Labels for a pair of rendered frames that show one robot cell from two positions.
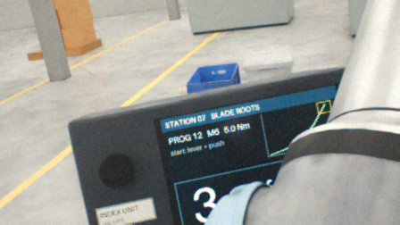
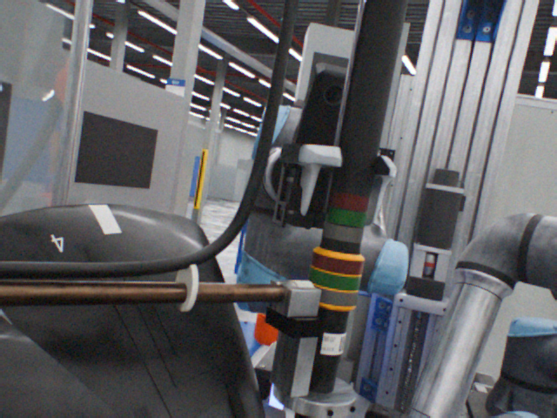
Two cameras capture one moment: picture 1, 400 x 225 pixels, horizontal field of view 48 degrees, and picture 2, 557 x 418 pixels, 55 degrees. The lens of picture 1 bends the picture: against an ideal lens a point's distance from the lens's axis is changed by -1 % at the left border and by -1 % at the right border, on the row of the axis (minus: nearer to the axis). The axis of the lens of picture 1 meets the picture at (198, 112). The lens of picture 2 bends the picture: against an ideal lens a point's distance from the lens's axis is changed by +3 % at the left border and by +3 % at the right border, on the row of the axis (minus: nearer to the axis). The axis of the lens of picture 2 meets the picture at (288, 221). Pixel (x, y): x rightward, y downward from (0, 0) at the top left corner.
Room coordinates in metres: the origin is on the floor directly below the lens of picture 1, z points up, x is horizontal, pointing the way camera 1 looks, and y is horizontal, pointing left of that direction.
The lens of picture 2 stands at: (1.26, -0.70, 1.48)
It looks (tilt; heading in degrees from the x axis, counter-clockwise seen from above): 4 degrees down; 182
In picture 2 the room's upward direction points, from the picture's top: 10 degrees clockwise
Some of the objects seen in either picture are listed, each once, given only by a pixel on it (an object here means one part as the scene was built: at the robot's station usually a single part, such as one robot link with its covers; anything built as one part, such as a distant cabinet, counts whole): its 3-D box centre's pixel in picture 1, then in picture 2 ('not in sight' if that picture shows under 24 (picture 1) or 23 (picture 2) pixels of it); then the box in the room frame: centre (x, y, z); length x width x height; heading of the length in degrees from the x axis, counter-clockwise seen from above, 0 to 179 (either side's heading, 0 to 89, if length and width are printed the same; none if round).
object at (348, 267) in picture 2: not in sight; (337, 261); (0.84, -0.68, 1.42); 0.04 x 0.04 x 0.01
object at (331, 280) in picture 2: not in sight; (334, 277); (0.84, -0.68, 1.41); 0.04 x 0.04 x 0.01
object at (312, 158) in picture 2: not in sight; (312, 181); (0.83, -0.71, 1.48); 0.09 x 0.03 x 0.06; 6
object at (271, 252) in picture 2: not in sight; (283, 250); (0.57, -0.73, 1.38); 0.11 x 0.08 x 0.11; 93
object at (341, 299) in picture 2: not in sight; (332, 292); (0.84, -0.68, 1.39); 0.04 x 0.04 x 0.01
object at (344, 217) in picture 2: not in sight; (345, 216); (0.84, -0.68, 1.46); 0.03 x 0.03 x 0.01
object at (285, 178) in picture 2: not in sight; (311, 185); (0.72, -0.71, 1.48); 0.12 x 0.08 x 0.09; 15
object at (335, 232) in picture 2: not in sight; (342, 232); (0.84, -0.68, 1.45); 0.03 x 0.03 x 0.01
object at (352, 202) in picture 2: not in sight; (348, 201); (0.84, -0.68, 1.47); 0.03 x 0.03 x 0.01
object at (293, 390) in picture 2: not in sight; (313, 342); (0.84, -0.68, 1.35); 0.09 x 0.07 x 0.10; 130
